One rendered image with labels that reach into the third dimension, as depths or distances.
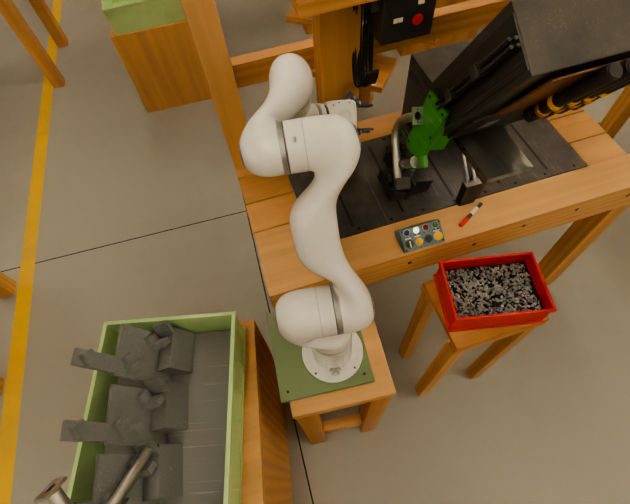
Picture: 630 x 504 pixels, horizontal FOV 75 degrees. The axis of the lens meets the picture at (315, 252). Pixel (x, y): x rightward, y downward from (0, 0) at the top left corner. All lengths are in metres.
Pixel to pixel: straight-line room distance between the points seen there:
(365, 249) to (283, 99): 0.76
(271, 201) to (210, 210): 1.22
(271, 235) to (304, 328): 0.66
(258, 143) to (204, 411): 0.87
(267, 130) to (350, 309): 0.42
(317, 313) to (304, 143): 0.37
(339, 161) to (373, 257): 0.70
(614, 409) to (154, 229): 2.71
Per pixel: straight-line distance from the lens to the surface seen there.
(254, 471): 1.37
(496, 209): 1.63
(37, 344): 2.80
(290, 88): 0.82
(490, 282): 1.49
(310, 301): 0.92
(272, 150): 0.76
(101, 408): 1.44
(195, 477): 1.35
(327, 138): 0.76
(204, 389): 1.38
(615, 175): 1.92
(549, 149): 1.90
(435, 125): 1.39
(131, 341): 1.35
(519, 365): 2.39
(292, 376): 1.31
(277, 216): 1.56
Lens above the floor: 2.13
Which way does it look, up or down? 59 degrees down
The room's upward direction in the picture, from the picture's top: 6 degrees counter-clockwise
